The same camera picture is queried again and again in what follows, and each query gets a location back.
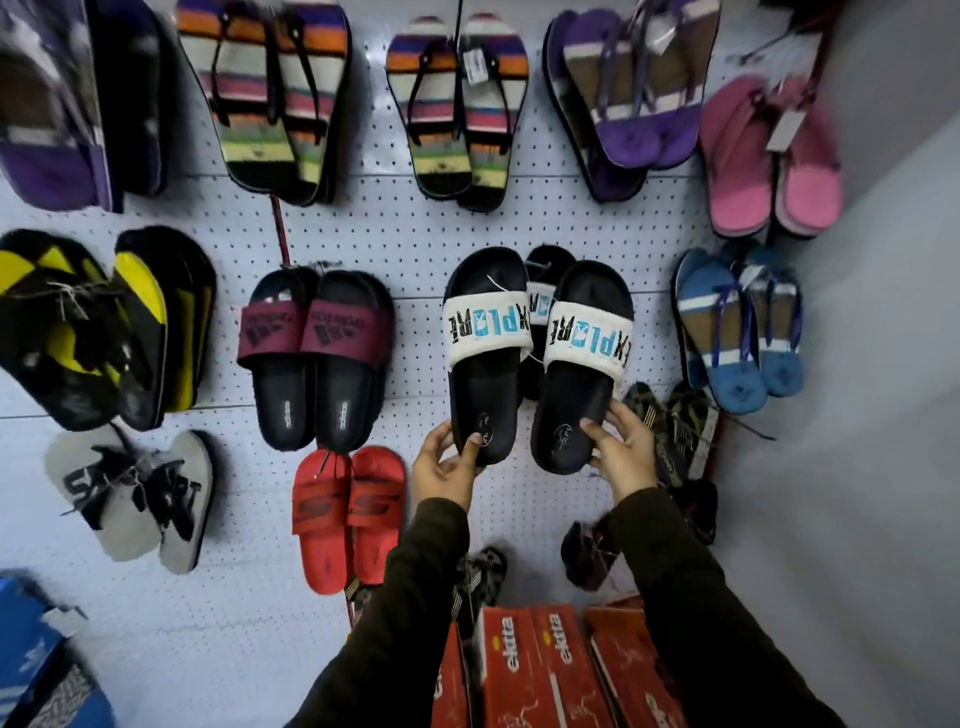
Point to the person's left hand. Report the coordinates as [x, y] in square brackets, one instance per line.
[442, 480]

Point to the person's right hand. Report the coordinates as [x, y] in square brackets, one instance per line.
[628, 461]

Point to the person's right thumb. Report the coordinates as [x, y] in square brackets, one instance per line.
[598, 436]

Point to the person's left thumb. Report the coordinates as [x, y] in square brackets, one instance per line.
[470, 451]

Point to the person's left forearm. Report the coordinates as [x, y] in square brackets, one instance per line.
[409, 622]

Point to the person's right forearm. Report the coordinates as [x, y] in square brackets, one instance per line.
[697, 622]

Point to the camouflage flip-flop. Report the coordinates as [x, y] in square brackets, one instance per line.
[651, 420]
[694, 435]

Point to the red slide sandal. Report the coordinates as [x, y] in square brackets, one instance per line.
[322, 525]
[375, 517]

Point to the dark patterned sandal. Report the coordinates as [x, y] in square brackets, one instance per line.
[589, 555]
[699, 510]

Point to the black grey patterned sandal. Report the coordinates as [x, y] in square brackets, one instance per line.
[480, 585]

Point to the blue striped flip-flop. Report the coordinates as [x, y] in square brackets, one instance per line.
[720, 345]
[780, 337]

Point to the red shoe box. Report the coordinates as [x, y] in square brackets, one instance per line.
[574, 660]
[514, 675]
[450, 690]
[634, 667]

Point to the purple striped flip-flop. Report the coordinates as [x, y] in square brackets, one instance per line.
[615, 112]
[577, 161]
[686, 105]

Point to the red display hook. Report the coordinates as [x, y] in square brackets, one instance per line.
[280, 232]

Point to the pink flip-flop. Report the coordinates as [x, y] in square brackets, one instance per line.
[739, 172]
[810, 187]

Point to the yellow and black flip-flop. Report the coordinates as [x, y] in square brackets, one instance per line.
[184, 315]
[67, 337]

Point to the multicolour striped flip-flop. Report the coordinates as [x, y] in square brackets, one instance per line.
[240, 97]
[491, 127]
[319, 90]
[431, 112]

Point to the white price tag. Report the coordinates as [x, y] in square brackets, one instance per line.
[475, 66]
[786, 131]

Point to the blue shoe box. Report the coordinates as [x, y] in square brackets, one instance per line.
[41, 667]

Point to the dark navy sandal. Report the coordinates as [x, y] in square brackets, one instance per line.
[135, 97]

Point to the large purple striped sandal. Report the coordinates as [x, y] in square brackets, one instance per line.
[45, 112]

